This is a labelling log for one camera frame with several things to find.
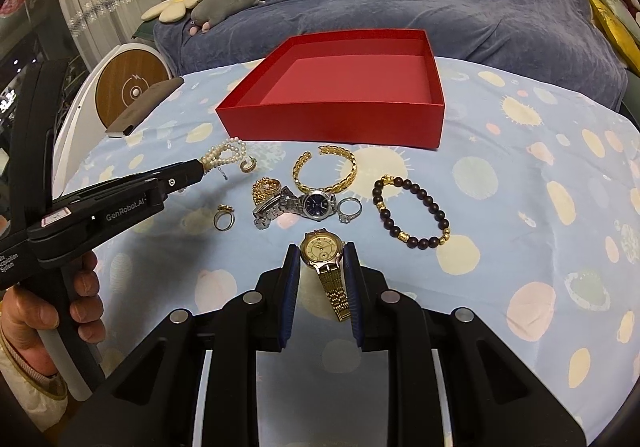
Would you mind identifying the grey plush toy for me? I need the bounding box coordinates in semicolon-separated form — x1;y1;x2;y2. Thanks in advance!
189;0;264;35

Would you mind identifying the left hand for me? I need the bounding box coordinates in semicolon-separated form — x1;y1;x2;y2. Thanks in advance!
1;252;106;377

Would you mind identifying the blue planet-print bedsheet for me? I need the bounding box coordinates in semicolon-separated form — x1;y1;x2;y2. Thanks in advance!
96;58;639;439

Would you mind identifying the gold hoop earring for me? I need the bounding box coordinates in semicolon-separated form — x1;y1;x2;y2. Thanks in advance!
239;155;257;174

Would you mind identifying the red cardboard tray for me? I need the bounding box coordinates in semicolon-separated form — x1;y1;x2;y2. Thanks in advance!
217;29;445;150

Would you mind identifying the gold chain bangle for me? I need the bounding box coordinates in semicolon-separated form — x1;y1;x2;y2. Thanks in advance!
292;144;358;194

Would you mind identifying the round wooden white device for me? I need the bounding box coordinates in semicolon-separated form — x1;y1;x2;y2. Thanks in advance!
52;43;171;196

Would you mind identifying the yellow pillow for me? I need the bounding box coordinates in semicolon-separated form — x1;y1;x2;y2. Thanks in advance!
588;0;640;74

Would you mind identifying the gold wristwatch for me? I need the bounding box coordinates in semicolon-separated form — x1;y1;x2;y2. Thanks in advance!
299;229;350;321

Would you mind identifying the flower-shaped cushion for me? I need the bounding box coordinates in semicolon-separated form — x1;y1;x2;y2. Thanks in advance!
141;0;201;23

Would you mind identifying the silver blue-dial wristwatch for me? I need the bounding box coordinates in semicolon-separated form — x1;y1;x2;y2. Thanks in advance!
253;187;337;229

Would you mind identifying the pearl bracelet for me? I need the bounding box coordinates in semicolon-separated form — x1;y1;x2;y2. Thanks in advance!
198;136;249;174

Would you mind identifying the gold ring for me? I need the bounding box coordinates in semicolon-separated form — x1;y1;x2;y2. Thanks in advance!
212;203;237;233

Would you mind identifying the silver ring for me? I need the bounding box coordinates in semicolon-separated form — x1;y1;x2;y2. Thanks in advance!
336;196;364;225

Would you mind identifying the black gold bead bracelet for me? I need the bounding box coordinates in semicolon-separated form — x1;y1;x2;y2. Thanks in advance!
371;174;452;251

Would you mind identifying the gold chain necklace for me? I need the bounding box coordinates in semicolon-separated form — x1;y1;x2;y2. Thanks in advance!
250;175;284;206

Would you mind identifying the dark blue blanket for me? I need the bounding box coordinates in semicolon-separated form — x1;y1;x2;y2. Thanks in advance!
154;0;628;110

